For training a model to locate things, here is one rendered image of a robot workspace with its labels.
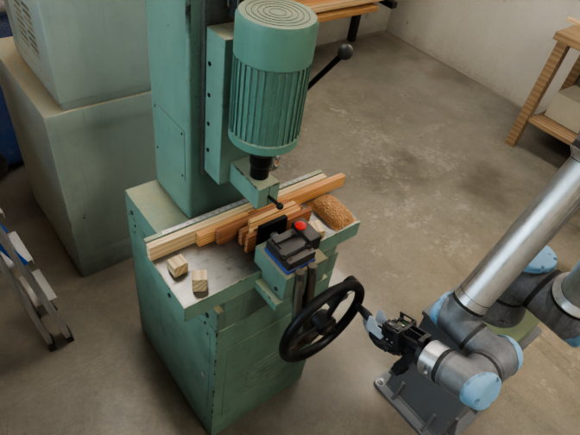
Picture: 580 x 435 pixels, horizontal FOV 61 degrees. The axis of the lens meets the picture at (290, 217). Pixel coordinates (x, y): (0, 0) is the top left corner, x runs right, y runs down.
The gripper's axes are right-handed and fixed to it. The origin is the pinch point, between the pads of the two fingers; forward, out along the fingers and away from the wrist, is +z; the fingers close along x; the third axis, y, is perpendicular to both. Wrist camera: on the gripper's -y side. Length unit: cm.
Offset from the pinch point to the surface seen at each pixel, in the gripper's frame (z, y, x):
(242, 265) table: 22.4, 19.6, 23.5
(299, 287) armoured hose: 7.7, 16.4, 16.5
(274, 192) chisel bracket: 24.5, 35.6, 9.7
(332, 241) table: 19.5, 15.6, -5.9
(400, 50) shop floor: 245, 5, -300
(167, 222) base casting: 57, 22, 28
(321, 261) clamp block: 7.7, 20.5, 8.6
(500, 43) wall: 157, 14, -321
